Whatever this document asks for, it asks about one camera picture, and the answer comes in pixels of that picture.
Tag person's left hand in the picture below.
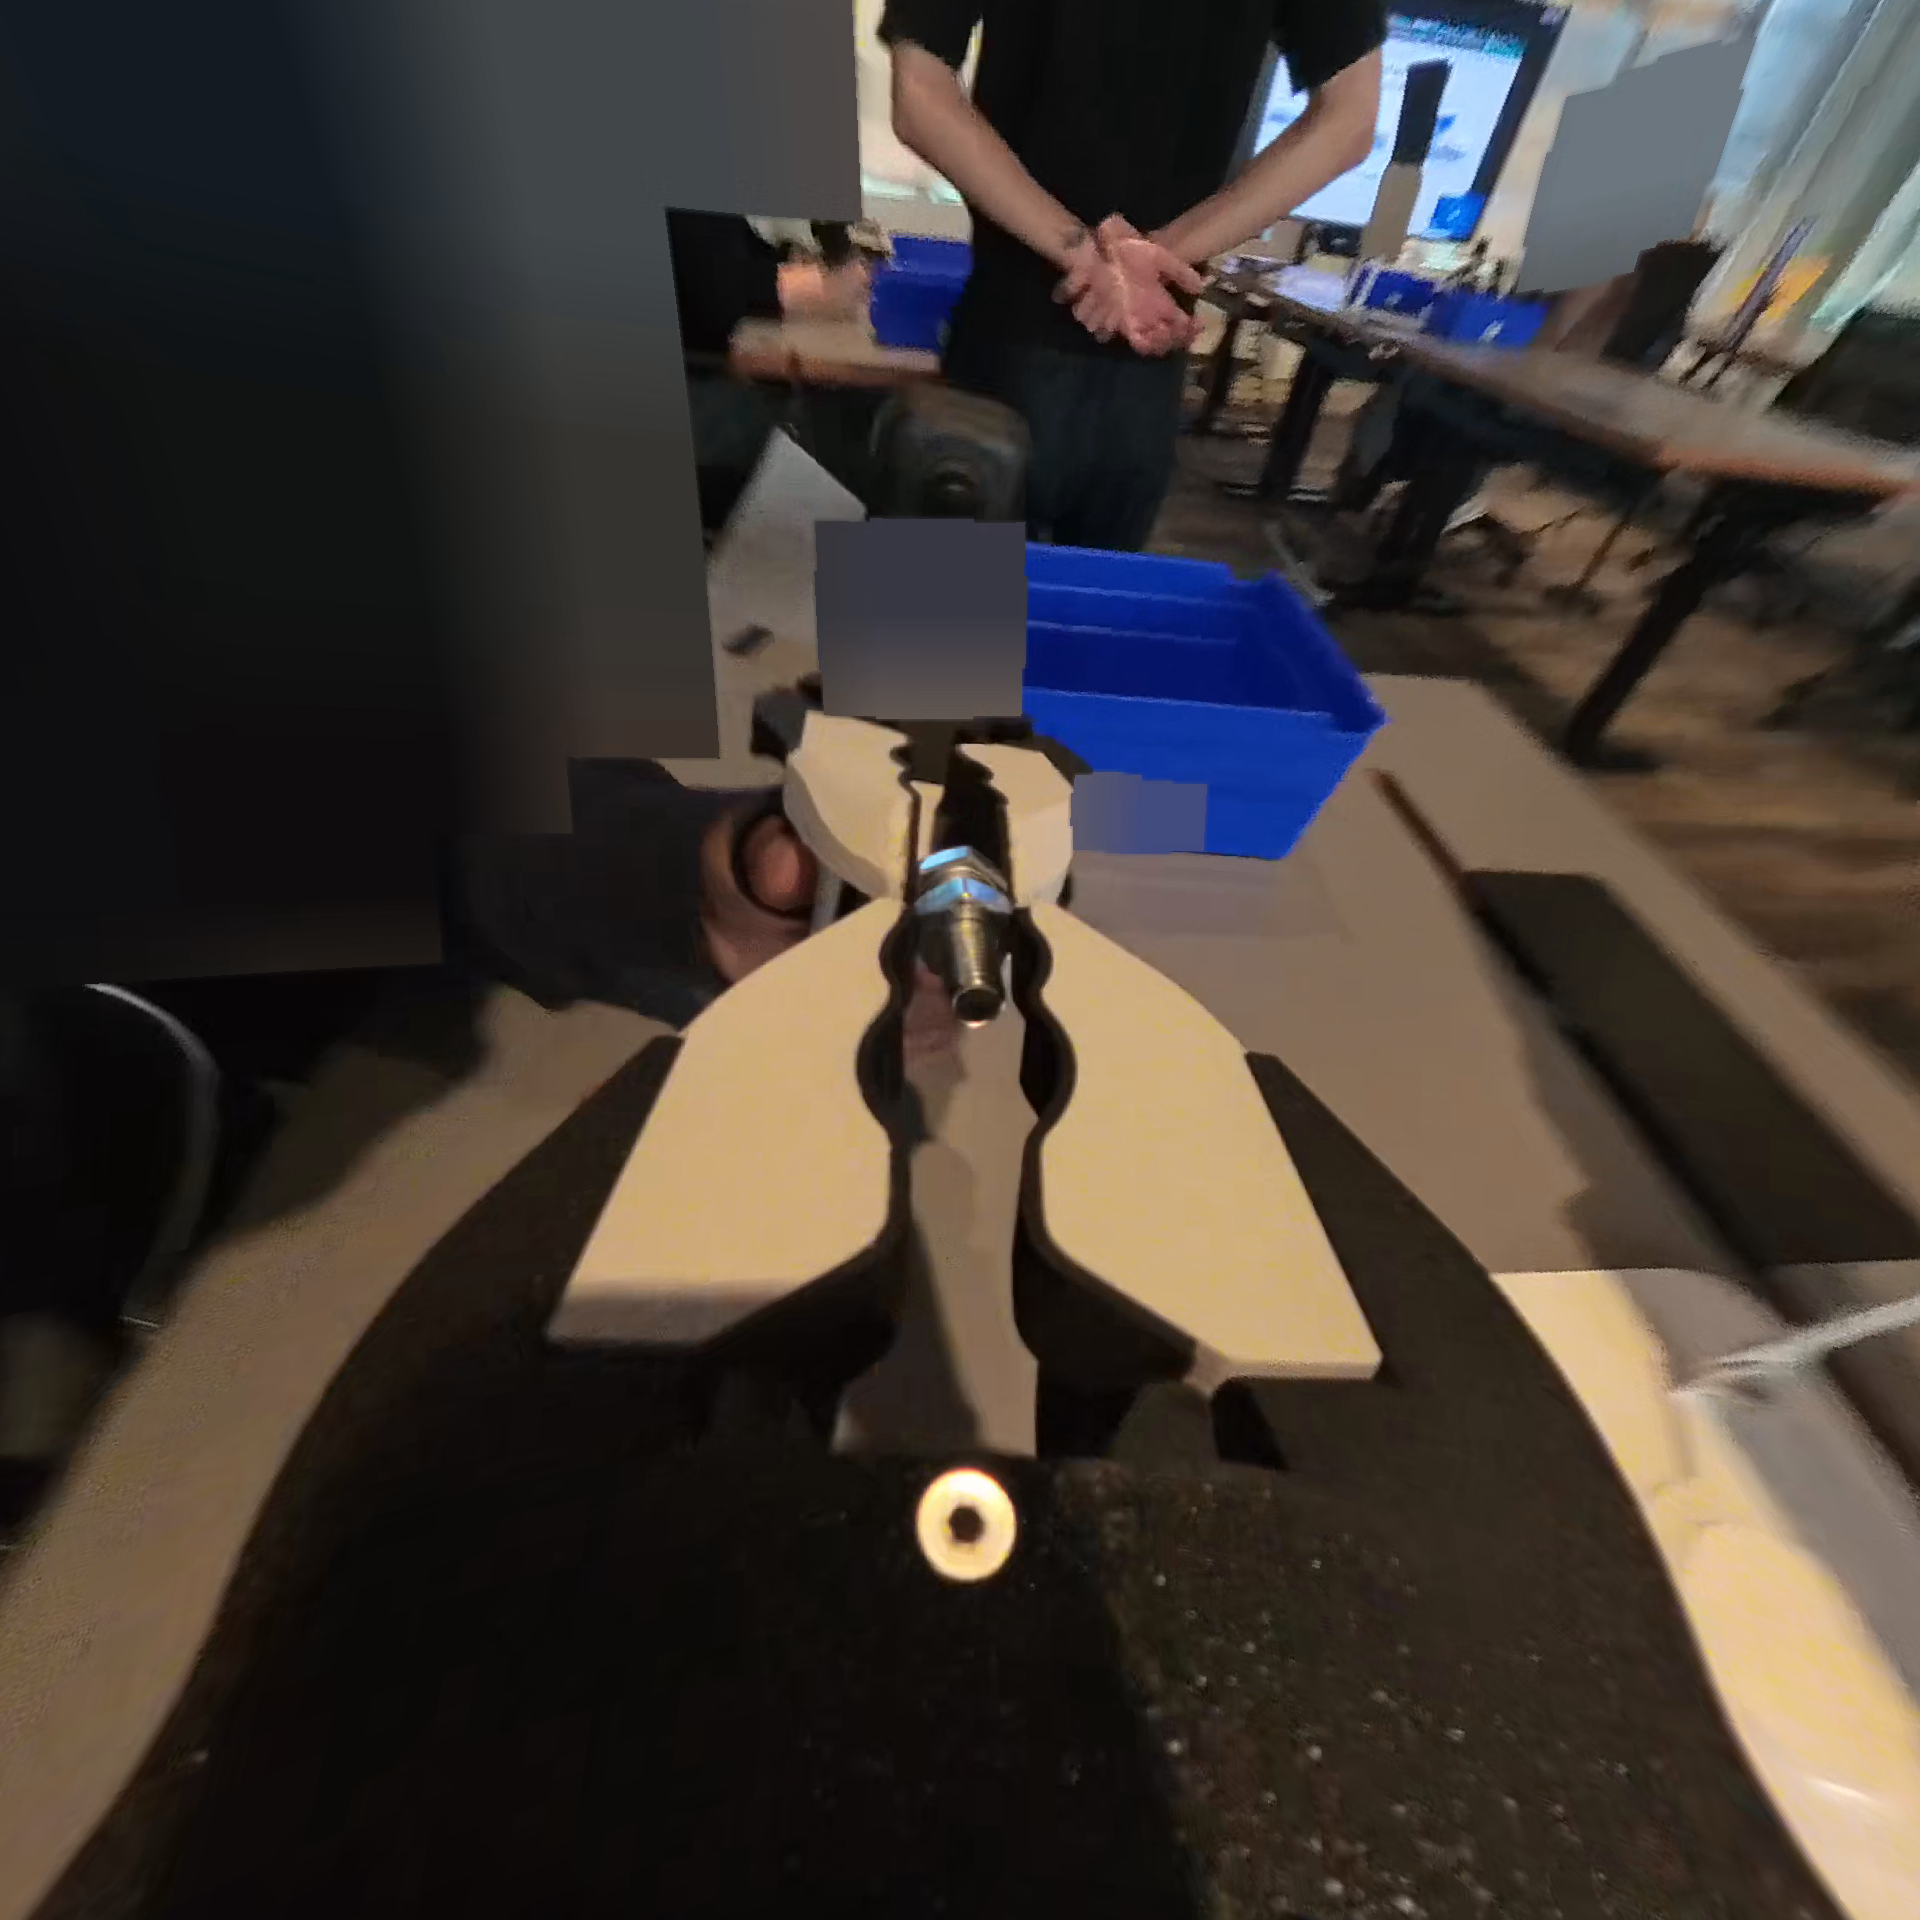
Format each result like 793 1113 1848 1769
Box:
697 797 818 987

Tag black office chair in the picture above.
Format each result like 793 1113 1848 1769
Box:
872 387 1034 531

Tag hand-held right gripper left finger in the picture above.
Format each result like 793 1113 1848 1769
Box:
544 896 913 1348

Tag steel bolt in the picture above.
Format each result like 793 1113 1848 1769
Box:
908 848 1038 1029

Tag large display screen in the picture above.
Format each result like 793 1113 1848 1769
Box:
1252 6 1568 227

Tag wooden document stand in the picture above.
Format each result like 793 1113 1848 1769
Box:
1499 1267 1920 1920

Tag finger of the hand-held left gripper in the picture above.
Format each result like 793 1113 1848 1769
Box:
784 712 924 909
945 738 1078 912

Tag blue plastic bin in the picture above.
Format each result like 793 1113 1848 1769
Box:
1019 544 1385 859

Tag small blue storage bin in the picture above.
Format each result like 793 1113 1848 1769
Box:
1352 268 1547 350
872 237 977 355

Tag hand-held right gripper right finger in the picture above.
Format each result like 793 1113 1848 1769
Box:
1013 900 1385 1386

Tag person's left forearm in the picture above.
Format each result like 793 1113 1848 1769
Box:
450 757 729 1029

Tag long wooden office table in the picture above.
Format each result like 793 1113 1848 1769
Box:
1201 257 1920 769

